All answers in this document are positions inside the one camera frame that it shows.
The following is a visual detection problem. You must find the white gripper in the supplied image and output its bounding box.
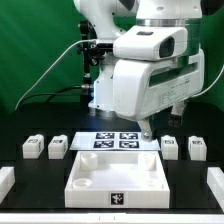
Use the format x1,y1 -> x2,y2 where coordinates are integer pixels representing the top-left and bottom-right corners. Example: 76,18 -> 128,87
113,50 -> 204,142

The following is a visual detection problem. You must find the white square tabletop tray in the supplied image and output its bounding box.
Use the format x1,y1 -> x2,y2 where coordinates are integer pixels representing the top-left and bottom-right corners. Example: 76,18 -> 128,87
64,151 -> 170,208

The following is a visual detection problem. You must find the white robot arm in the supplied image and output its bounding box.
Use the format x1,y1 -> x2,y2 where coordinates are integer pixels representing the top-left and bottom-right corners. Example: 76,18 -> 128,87
73,0 -> 224,141

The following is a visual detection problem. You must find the white block right edge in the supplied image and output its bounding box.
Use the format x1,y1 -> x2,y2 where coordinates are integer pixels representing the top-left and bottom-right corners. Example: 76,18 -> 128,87
207,167 -> 224,212

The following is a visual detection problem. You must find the white block edge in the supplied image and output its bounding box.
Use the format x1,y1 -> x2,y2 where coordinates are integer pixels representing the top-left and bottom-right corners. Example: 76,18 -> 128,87
207,167 -> 224,212
0,167 -> 15,204

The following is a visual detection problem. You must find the white sheet with markers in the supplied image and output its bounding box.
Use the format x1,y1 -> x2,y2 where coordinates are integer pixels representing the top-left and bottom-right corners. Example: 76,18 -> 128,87
70,132 -> 160,151

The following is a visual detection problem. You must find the white block left edge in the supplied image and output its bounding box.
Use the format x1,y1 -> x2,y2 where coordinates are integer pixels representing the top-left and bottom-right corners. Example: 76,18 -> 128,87
0,167 -> 15,204

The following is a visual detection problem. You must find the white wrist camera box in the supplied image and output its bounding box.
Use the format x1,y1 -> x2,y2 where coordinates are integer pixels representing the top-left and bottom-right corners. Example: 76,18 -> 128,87
113,26 -> 188,61

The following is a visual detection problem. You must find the black cable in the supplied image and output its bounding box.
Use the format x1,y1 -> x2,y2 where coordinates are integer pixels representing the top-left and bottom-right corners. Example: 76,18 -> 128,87
19,83 -> 95,105

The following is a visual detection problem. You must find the white cable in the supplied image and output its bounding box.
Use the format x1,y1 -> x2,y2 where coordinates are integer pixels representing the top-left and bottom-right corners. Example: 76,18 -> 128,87
14,38 -> 98,111

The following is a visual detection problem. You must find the white front table rail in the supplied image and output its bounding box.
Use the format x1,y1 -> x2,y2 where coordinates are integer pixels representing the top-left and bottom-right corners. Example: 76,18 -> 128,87
0,213 -> 224,224

